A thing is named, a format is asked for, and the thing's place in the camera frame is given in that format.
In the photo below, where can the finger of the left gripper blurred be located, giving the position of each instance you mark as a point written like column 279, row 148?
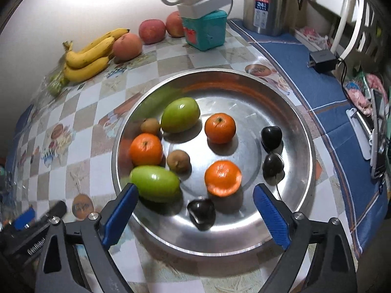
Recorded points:
column 51, row 217

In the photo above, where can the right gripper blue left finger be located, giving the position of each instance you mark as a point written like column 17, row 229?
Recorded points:
column 60, row 269

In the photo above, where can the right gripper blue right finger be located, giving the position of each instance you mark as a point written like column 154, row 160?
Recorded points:
column 332, row 268

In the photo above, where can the green oval jujube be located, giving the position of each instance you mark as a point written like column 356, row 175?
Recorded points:
column 180, row 115
column 155, row 183

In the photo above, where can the orange mandarin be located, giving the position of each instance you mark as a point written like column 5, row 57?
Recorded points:
column 146, row 149
column 220, row 128
column 222, row 178

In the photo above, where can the dark purple plum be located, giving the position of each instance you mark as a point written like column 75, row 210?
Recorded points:
column 271, row 139

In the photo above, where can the small brown longan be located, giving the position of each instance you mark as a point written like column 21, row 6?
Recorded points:
column 151, row 126
column 178, row 161

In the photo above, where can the large steel bowl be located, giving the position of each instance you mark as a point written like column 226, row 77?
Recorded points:
column 247, row 133

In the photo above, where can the checkered plastic tablecloth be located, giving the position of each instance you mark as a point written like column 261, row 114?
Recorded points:
column 65, row 149

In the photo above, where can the clear bag of limes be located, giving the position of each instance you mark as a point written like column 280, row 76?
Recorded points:
column 51, row 87

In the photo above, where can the yellow banana bunch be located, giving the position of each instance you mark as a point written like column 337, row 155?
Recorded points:
column 92, row 59

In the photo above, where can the red apple front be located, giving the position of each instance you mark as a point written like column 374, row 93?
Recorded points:
column 127, row 47

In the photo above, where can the red apple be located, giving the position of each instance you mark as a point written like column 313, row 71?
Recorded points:
column 152, row 31
column 127, row 47
column 174, row 25

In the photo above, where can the black power adapter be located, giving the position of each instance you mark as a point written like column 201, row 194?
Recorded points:
column 323, row 61

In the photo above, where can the red apple middle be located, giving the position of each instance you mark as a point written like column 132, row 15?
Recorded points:
column 152, row 31

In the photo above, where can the red apple right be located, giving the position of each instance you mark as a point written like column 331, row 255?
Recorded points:
column 174, row 25

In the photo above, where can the teal plastic box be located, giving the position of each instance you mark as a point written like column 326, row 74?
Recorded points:
column 206, row 32

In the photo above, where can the steel thermos jug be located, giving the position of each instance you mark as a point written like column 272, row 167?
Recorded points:
column 268, row 17

